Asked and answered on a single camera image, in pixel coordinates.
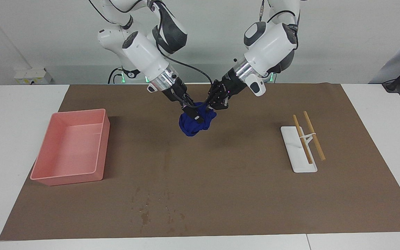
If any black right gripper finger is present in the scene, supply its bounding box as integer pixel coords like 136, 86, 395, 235
182, 103, 204, 124

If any blue towel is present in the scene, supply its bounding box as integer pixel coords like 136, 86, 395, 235
179, 102, 217, 137

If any white towel rack base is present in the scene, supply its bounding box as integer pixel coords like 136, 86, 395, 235
281, 126, 318, 173

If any brown table mat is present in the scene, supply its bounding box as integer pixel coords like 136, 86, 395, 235
0, 83, 400, 241

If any wooden rack rod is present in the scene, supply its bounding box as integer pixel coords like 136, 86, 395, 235
292, 115, 314, 165
303, 111, 326, 162

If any pink plastic bin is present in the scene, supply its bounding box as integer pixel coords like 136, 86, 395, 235
30, 108, 111, 186

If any grey partition panel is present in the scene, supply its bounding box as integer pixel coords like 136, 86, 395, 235
370, 24, 400, 84

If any black right arm base cable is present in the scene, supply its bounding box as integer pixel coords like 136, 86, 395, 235
108, 68, 122, 84

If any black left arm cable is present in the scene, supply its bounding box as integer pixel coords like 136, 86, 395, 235
260, 0, 299, 49

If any white wall socket box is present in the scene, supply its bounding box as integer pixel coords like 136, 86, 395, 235
14, 68, 53, 85

